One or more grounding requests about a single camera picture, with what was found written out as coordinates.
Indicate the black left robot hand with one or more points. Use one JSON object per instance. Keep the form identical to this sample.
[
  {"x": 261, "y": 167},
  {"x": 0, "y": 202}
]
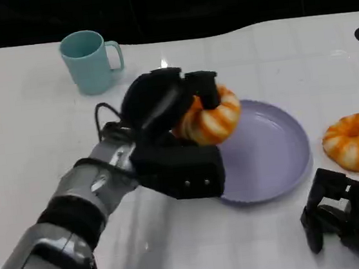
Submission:
[{"x": 153, "y": 101}]

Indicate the pale green mug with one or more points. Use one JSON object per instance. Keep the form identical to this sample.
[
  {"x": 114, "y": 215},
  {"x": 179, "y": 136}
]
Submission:
[{"x": 89, "y": 70}]

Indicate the lilac plate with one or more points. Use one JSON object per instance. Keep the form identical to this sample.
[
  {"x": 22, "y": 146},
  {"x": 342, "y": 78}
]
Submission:
[{"x": 266, "y": 157}]

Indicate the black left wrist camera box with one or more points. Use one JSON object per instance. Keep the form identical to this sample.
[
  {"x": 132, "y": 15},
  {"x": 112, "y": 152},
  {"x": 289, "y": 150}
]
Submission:
[{"x": 180, "y": 170}]

